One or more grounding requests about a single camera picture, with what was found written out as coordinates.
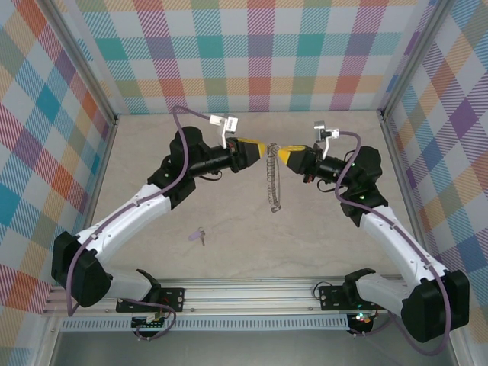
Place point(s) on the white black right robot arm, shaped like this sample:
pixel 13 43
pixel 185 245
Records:
pixel 396 236

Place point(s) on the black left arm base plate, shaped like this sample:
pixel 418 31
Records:
pixel 175 299

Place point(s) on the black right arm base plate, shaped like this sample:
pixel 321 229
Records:
pixel 331 297

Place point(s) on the aluminium mounting rail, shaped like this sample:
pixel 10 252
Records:
pixel 248 295

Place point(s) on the right controller board with lights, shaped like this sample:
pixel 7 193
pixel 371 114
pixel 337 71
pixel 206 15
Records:
pixel 362 320

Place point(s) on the aluminium frame post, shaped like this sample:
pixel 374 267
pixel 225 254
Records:
pixel 84 65
pixel 415 57

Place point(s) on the grey metal shelf panel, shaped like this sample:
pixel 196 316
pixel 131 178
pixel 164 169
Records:
pixel 248 348

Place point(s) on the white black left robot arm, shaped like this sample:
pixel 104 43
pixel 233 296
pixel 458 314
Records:
pixel 122 217

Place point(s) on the left controller board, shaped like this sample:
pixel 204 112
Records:
pixel 150 326

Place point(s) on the large metal keyring with rings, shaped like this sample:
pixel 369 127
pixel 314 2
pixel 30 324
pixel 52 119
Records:
pixel 272 190

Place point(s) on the key with purple tag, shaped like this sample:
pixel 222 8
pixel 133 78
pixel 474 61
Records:
pixel 195 235

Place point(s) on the aluminium side rail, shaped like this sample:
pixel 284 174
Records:
pixel 101 171
pixel 405 190

